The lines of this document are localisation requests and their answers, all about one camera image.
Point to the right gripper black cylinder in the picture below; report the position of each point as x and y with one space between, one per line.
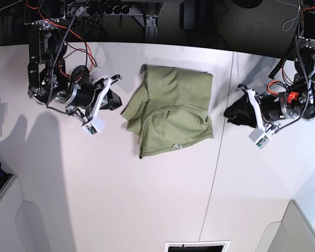
83 94

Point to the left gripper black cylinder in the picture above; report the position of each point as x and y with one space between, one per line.
273 108

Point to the green t-shirt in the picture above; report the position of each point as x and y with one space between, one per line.
169 111

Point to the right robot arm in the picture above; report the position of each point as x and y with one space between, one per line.
49 84

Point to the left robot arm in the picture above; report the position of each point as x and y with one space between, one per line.
290 94

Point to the black power strip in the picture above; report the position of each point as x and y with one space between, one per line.
119 8

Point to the grey chair right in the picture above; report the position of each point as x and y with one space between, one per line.
293 233

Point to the grey chair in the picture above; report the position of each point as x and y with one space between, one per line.
21 224
293 233

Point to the white framed floor vent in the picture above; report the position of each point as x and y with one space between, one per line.
197 246

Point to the grey chair left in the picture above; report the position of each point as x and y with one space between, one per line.
21 224

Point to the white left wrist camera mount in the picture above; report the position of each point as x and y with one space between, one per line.
261 136

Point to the grey table leg bracket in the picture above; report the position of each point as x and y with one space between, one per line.
151 29

